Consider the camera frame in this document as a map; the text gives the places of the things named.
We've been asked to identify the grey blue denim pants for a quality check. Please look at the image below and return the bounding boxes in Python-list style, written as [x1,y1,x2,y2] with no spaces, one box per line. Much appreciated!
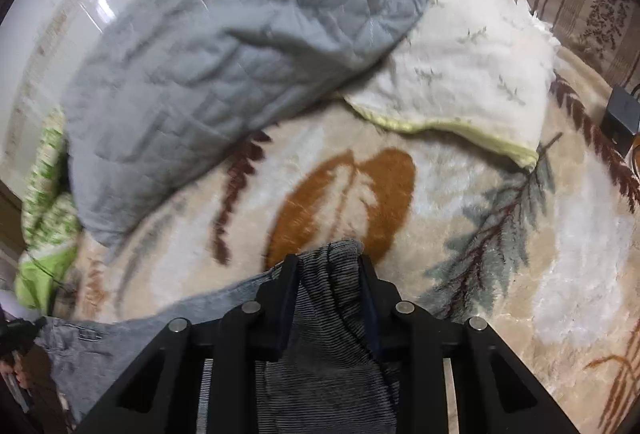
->
[36,239,398,433]

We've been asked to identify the beige leaf pattern bedspread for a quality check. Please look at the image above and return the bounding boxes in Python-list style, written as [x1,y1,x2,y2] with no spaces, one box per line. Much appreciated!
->
[55,50,639,433]

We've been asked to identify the green patterned quilt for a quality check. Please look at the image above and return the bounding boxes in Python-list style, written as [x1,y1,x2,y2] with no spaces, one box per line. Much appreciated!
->
[14,108,81,314]

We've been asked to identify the black power adapter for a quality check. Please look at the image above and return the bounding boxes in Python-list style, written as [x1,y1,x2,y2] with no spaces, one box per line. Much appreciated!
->
[600,86,640,158]

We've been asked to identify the white fuzzy blanket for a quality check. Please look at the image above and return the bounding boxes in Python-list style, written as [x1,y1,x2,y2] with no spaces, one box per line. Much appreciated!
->
[341,0,560,171]

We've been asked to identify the grey quilted pillow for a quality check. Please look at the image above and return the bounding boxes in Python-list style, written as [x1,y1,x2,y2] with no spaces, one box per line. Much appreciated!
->
[62,0,427,246]

